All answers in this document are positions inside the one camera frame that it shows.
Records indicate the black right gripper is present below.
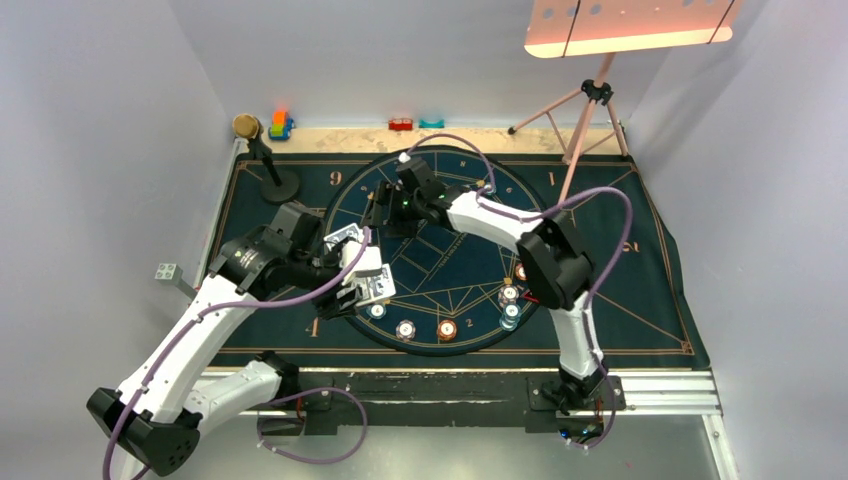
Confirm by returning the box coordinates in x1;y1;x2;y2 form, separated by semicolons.
362;178;425;237

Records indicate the blue playing card deck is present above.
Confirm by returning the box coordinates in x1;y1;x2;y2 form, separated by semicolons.
356;264;396;305

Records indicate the blue card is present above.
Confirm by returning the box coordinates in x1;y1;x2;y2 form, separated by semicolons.
323;223;363;249

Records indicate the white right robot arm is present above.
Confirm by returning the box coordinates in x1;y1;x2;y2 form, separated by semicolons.
365;157;606;409

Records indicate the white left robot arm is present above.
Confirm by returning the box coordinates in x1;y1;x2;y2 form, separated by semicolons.
86;203;395;477

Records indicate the teal toy block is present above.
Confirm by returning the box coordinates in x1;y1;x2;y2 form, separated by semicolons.
418;118;445;129

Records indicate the red toy block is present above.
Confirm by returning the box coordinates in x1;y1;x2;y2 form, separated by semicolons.
388;117;414;131

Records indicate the round blue poker mat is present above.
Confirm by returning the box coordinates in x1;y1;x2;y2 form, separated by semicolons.
325;146;547;357

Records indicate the dark green rectangular poker mat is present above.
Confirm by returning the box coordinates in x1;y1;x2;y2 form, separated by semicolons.
209;145;711;370

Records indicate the orange chip stack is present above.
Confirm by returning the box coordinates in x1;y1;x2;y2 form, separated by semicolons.
437;319;458;342

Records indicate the orange blue toy block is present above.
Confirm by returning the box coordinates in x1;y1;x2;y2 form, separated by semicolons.
268;110;294;141

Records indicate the grey lego brick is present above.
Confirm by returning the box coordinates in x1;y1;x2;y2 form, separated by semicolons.
154;263;196;299

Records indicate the gold round microphone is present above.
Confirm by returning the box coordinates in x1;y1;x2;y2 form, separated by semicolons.
231;113;262;140

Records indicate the pink tripod stand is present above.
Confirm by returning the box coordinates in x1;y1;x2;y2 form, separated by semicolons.
507;52;630;201

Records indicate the pink perforated light panel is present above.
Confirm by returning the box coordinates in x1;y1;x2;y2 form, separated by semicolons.
524;0;743;59

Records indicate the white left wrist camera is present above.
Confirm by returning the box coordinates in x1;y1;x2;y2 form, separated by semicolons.
340;240;383;285

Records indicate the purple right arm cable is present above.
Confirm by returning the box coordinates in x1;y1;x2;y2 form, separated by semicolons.
400;133;635;452

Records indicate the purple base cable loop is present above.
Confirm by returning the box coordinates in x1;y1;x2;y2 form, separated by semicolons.
256;386;370;464

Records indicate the aluminium frame rail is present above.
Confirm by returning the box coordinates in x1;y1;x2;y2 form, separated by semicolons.
119;368;740;480

